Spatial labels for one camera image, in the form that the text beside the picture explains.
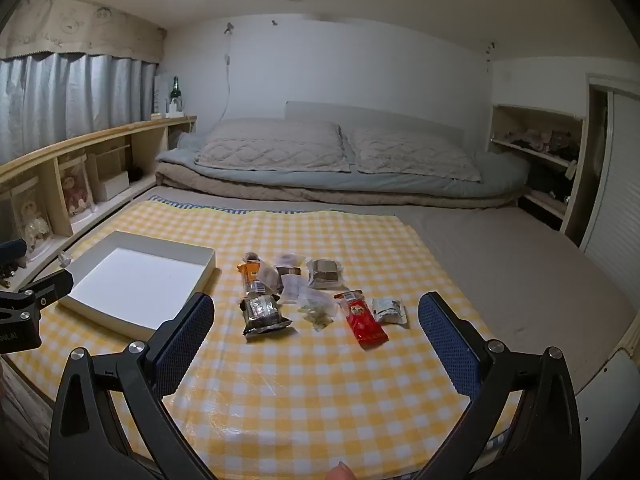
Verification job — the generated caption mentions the shallow white cardboard box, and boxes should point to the shallow white cardboard box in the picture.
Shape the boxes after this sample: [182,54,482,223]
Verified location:
[57,230,217,342]

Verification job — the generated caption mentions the cream printed valance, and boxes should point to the cream printed valance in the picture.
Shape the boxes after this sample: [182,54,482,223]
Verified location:
[0,0,167,60]

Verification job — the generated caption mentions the quilted beige pillow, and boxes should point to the quilted beige pillow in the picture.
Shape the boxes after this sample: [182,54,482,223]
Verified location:
[345,126,482,183]
[195,120,352,174]

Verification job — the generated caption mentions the cream teddy bear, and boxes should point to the cream teddy bear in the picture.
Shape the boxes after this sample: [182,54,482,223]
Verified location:
[12,197,54,252]

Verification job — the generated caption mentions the red snack packet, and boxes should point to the red snack packet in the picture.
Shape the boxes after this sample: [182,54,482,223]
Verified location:
[333,289,389,349]

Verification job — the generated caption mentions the white sliding door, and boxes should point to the white sliding door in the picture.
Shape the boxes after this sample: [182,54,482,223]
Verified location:
[579,74,640,282]

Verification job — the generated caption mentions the long wooden shelf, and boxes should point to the long wooden shelf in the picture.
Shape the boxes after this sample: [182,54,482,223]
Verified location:
[0,115,199,292]

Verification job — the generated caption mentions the yellow checkered cloth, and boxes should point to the yellow checkered cloth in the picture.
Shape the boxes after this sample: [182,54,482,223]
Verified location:
[10,199,526,480]

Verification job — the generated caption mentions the white wall cable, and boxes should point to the white wall cable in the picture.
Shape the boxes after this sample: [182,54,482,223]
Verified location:
[219,22,237,124]

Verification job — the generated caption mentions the white open shelf unit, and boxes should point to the white open shelf unit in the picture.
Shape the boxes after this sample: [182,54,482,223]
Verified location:
[487,103,587,234]

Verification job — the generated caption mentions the green snack clear packet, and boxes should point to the green snack clear packet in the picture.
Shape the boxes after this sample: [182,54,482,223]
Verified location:
[297,292,336,331]

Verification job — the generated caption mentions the teddy bear in pink dress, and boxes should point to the teddy bear in pink dress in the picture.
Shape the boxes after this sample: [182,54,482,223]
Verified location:
[61,161,97,217]

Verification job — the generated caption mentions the small white storage box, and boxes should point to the small white storage box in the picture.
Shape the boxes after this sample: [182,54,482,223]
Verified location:
[97,170,131,203]

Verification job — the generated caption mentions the blue striped cloth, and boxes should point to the blue striped cloth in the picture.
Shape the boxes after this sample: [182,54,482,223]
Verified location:
[162,199,313,214]

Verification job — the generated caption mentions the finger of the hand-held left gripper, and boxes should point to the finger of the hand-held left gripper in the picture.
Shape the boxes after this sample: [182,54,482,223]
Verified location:
[0,267,74,313]
[0,239,27,267]

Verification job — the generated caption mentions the orange snack packet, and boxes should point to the orange snack packet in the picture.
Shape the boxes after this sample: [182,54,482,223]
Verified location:
[237,262,271,297]

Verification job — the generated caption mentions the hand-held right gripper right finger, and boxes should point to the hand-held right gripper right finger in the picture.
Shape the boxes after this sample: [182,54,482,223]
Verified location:
[418,291,583,480]

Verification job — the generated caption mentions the dark foil cake packet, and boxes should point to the dark foil cake packet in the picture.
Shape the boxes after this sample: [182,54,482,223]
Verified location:
[241,294,294,337]

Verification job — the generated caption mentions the silver foil cake packet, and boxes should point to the silver foil cake packet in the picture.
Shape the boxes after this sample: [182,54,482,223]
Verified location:
[306,258,345,291]

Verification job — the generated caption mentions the small clear packet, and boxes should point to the small clear packet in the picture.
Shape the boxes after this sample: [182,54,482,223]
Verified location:
[372,297,407,326]

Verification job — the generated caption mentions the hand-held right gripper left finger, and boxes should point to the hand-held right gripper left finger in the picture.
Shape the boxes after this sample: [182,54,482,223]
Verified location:
[48,291,216,480]

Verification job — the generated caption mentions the blue-grey duvet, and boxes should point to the blue-grey duvet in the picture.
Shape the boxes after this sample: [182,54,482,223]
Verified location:
[155,132,530,197]

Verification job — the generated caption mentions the grey curtain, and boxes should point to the grey curtain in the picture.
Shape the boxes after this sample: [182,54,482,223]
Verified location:
[0,52,161,164]

